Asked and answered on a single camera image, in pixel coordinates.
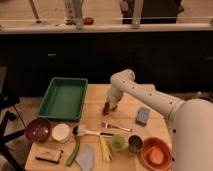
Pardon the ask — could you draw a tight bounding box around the light blue cloth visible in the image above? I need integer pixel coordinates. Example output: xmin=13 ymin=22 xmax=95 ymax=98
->
xmin=75 ymin=145 xmax=94 ymax=171

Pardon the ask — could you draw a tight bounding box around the white dish brush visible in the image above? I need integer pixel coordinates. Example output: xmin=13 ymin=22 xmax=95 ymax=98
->
xmin=73 ymin=125 xmax=113 ymax=137

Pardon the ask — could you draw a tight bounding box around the green cup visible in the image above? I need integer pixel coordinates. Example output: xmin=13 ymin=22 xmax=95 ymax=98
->
xmin=110 ymin=134 xmax=125 ymax=151

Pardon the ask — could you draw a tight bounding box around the dark metal cup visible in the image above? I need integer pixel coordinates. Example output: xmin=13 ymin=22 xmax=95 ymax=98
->
xmin=128 ymin=135 xmax=143 ymax=153

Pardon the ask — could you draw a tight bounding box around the orange bowl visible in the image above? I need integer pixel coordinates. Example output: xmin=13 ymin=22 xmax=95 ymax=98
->
xmin=140 ymin=137 xmax=172 ymax=171

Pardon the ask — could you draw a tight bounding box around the wooden block with black base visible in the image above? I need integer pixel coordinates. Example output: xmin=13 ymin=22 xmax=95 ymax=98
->
xmin=35 ymin=147 xmax=63 ymax=163

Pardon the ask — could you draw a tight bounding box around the person in dark clothes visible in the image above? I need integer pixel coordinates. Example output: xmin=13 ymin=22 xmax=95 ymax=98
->
xmin=119 ymin=0 xmax=184 ymax=24

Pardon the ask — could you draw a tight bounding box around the green cucumber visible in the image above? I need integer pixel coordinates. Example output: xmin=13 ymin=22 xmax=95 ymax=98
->
xmin=65 ymin=136 xmax=80 ymax=167

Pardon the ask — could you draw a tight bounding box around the dark red bowl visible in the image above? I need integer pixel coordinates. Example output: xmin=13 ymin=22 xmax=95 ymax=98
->
xmin=25 ymin=118 xmax=51 ymax=143

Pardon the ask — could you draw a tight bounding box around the red object on counter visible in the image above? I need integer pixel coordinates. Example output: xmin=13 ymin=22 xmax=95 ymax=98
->
xmin=83 ymin=17 xmax=94 ymax=25

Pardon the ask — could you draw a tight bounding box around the blue sponge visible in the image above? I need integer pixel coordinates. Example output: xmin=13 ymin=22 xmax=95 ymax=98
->
xmin=136 ymin=107 xmax=150 ymax=125

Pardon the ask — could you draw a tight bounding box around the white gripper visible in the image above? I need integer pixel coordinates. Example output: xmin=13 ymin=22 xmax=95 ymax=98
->
xmin=107 ymin=89 xmax=122 ymax=110

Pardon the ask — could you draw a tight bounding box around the green plastic tray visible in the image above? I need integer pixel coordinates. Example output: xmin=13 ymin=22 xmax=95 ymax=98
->
xmin=37 ymin=77 xmax=88 ymax=122

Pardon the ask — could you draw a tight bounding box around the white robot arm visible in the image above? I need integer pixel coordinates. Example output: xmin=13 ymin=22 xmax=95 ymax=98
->
xmin=106 ymin=69 xmax=213 ymax=171

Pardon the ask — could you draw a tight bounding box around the black chair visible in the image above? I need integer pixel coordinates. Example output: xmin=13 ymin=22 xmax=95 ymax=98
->
xmin=0 ymin=66 xmax=24 ymax=171

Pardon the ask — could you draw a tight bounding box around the silver fork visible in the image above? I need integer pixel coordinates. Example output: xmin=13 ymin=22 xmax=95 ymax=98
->
xmin=101 ymin=122 xmax=132 ymax=132

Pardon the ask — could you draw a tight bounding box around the white round container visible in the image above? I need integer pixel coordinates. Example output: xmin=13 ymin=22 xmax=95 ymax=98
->
xmin=52 ymin=123 xmax=70 ymax=143

